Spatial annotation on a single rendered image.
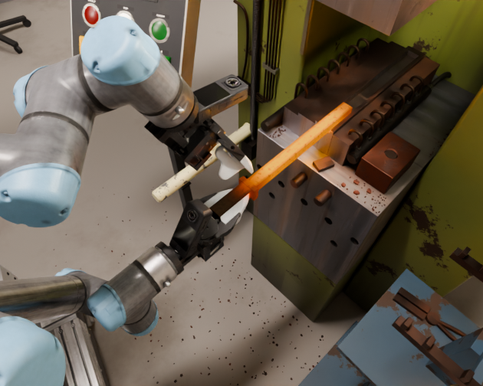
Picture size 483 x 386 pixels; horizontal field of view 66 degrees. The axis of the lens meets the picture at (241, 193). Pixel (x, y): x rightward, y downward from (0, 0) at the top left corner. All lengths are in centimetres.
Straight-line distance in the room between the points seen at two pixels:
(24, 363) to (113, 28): 35
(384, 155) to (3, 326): 78
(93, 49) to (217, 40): 252
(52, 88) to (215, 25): 267
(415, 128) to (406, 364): 60
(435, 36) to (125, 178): 158
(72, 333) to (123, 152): 108
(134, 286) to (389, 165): 60
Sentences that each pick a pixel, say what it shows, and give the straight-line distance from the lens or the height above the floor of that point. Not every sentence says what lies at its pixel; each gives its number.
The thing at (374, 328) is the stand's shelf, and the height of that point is 68.
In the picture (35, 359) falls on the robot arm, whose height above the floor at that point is 126.
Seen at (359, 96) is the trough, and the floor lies 99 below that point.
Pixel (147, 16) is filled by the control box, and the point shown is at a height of 111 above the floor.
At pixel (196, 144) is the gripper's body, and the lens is 60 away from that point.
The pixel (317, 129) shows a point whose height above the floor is 101.
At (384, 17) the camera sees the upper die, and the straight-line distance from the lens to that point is 72.
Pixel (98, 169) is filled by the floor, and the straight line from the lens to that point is 222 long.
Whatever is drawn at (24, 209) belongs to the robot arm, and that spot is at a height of 133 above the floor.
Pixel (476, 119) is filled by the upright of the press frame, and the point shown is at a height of 110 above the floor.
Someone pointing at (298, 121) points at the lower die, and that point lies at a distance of 97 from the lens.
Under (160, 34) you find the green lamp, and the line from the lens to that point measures 105.
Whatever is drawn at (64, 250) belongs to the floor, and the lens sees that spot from 200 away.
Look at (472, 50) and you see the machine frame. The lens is 124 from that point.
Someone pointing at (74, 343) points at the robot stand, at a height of 23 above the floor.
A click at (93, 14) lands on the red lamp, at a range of 115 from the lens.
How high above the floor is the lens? 164
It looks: 56 degrees down
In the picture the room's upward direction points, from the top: straight up
